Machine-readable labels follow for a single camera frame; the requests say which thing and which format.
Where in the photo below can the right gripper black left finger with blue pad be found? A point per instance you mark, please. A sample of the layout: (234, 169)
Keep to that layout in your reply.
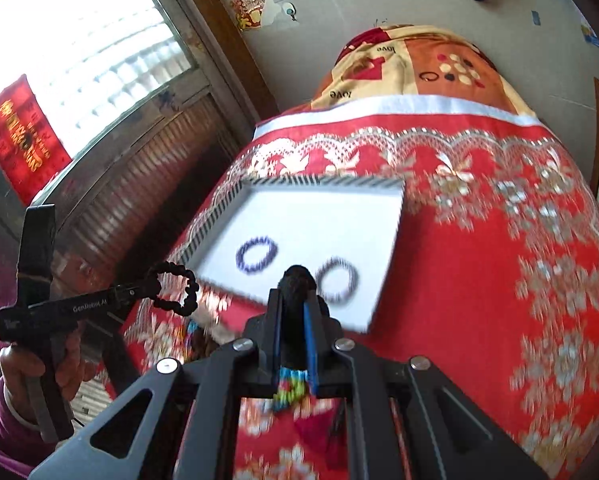
(263, 360)

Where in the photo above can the white tray striped rim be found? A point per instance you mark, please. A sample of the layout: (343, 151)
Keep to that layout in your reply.
(342, 229)

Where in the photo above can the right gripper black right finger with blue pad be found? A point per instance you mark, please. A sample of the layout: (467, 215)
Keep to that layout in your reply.
(324, 365)

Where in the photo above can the black fabric wristband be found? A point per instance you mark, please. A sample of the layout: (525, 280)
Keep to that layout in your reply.
(294, 287)

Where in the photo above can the purple sleeve forearm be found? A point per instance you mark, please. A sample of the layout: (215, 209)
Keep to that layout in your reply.
(21, 446)

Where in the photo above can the red banner gold writing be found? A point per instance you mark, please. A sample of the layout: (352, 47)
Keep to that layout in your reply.
(31, 154)

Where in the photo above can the bright window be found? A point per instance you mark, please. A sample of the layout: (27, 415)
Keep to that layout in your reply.
(88, 62)

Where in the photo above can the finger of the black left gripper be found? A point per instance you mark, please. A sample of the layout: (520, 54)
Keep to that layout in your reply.
(116, 299)

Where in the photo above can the yellow orange love blanket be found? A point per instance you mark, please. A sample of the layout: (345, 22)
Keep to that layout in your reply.
(414, 59)

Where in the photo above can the red gold wall decoration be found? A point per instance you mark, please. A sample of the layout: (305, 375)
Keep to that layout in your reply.
(248, 13)

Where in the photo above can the left hand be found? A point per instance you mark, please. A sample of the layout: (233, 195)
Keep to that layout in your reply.
(18, 364)

